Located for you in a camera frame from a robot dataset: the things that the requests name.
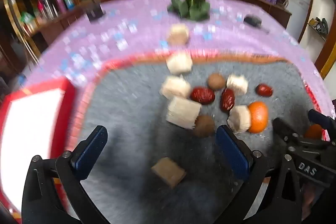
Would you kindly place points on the green bag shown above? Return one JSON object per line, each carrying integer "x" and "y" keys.
{"x": 26, "y": 18}

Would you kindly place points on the grey mat with red border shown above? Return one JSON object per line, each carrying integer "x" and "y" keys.
{"x": 131, "y": 108}

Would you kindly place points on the brown round nut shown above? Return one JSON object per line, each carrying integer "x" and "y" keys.
{"x": 216, "y": 81}
{"x": 204, "y": 125}

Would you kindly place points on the orange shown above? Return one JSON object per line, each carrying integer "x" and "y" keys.
{"x": 258, "y": 117}
{"x": 313, "y": 130}

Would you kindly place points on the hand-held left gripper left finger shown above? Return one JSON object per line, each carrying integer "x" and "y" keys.
{"x": 90, "y": 148}

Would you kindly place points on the red date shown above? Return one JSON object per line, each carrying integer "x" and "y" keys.
{"x": 202, "y": 95}
{"x": 227, "y": 100}
{"x": 264, "y": 89}

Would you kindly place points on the tan foam block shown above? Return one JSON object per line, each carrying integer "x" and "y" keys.
{"x": 168, "y": 171}

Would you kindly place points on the tool on wall shelf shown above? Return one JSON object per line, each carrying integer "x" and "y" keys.
{"x": 319, "y": 24}

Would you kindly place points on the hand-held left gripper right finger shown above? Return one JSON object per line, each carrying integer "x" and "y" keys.
{"x": 231, "y": 150}

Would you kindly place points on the pink bottle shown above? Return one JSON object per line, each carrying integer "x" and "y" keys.
{"x": 59, "y": 3}

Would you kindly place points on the black hand grinder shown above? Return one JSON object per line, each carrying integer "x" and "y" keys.
{"x": 94, "y": 11}

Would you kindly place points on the red-rimmed white tray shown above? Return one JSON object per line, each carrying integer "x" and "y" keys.
{"x": 29, "y": 129}

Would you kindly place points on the purple floral tablecloth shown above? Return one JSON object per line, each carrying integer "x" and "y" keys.
{"x": 131, "y": 11}

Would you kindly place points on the black power adapter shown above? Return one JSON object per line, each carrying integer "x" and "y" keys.
{"x": 252, "y": 20}

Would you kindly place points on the green leafy plant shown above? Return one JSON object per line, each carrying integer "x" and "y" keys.
{"x": 190, "y": 5}

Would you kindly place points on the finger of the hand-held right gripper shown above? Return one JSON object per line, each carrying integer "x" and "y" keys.
{"x": 324, "y": 121}
{"x": 284, "y": 130}

